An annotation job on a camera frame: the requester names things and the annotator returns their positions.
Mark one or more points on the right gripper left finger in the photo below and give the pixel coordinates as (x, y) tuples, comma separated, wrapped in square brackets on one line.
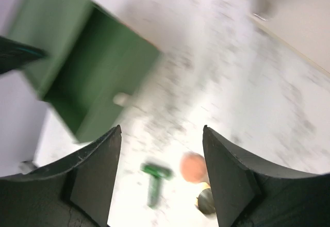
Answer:
[(75, 190)]

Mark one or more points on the orange powder puff front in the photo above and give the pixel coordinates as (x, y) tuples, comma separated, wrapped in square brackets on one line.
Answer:
[(193, 167)]

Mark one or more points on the green top drawer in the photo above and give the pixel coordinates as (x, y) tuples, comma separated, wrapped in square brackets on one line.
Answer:
[(90, 58)]

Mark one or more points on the green lip balm horizontal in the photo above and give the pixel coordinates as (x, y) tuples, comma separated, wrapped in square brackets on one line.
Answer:
[(156, 170)]

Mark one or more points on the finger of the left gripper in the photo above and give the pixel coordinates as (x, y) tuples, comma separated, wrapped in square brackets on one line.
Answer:
[(15, 55)]

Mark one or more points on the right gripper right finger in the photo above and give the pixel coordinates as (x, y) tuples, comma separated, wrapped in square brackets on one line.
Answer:
[(251, 191)]

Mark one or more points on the green lip balm vertical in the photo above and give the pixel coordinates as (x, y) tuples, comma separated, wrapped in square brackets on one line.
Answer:
[(154, 190)]

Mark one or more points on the gold round jar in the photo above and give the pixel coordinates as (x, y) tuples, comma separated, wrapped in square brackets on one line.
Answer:
[(204, 201)]

